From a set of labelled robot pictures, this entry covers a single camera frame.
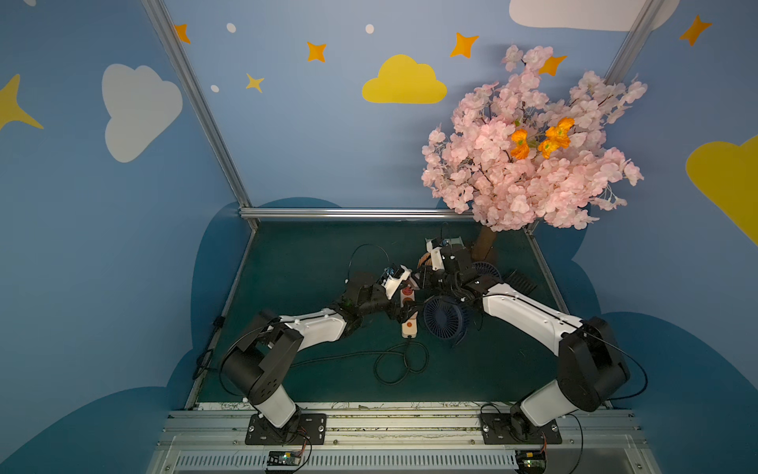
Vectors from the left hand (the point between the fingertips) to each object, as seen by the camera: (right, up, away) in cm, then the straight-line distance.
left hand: (415, 289), depth 84 cm
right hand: (+1, +5, +3) cm, 6 cm away
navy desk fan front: (+9, -8, +1) cm, 12 cm away
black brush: (+40, 0, +20) cm, 45 cm away
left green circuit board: (-34, -41, -12) cm, 54 cm away
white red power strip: (-1, -13, +7) cm, 15 cm away
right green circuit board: (+28, -41, -12) cm, 51 cm away
